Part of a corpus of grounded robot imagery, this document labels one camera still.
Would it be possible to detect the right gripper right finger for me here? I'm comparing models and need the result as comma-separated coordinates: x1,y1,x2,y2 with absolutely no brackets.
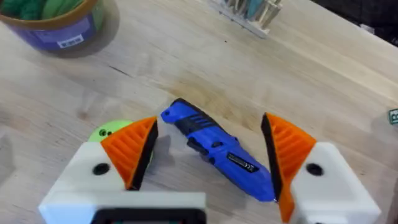
260,112,382,224

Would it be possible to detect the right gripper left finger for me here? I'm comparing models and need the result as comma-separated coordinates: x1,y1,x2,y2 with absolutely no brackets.
49,116,159,193

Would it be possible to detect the blue electric screwdriver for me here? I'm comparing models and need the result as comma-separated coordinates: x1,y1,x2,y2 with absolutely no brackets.
160,98,277,203

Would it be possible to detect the green disc with holes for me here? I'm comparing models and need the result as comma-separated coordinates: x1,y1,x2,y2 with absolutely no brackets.
88,119,135,144

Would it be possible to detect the small green label tag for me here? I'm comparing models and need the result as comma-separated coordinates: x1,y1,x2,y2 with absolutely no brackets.
388,108,398,126

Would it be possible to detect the purple tub of toys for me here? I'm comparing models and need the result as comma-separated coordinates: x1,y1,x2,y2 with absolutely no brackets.
0,0,106,52

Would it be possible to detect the board with toy blocks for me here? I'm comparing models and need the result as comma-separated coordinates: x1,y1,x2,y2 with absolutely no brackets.
207,0,283,39

